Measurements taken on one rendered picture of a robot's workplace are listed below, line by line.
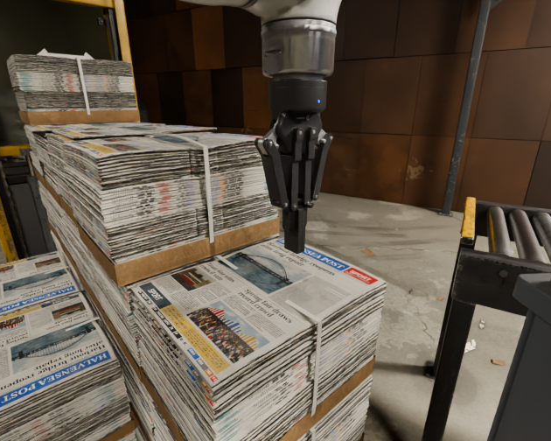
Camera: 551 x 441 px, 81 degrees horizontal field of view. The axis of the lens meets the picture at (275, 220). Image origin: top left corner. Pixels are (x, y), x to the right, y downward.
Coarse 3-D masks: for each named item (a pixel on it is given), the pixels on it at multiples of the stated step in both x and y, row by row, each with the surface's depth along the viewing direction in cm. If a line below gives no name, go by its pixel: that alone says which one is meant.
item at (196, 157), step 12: (180, 144) 64; (192, 144) 65; (204, 144) 64; (192, 156) 59; (216, 156) 63; (192, 168) 60; (204, 168) 62; (216, 168) 63; (192, 180) 60; (204, 180) 62; (216, 180) 64; (192, 192) 61; (204, 192) 63; (216, 192) 65; (204, 204) 63; (216, 204) 65; (204, 216) 64; (216, 216) 65; (204, 228) 64; (216, 228) 66
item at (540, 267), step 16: (464, 256) 76; (480, 256) 75; (496, 256) 75; (464, 272) 77; (480, 272) 75; (496, 272) 73; (512, 272) 72; (528, 272) 70; (544, 272) 69; (464, 288) 78; (480, 288) 76; (496, 288) 74; (512, 288) 73; (480, 304) 77; (496, 304) 75; (512, 304) 74
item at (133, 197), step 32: (96, 160) 49; (128, 160) 52; (160, 160) 55; (96, 192) 51; (128, 192) 53; (160, 192) 57; (96, 224) 57; (128, 224) 54; (160, 224) 58; (192, 224) 62; (128, 256) 56
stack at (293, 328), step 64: (64, 256) 126; (256, 256) 69; (320, 256) 69; (128, 320) 60; (192, 320) 48; (256, 320) 48; (320, 320) 48; (128, 384) 80; (192, 384) 43; (256, 384) 43; (320, 384) 54
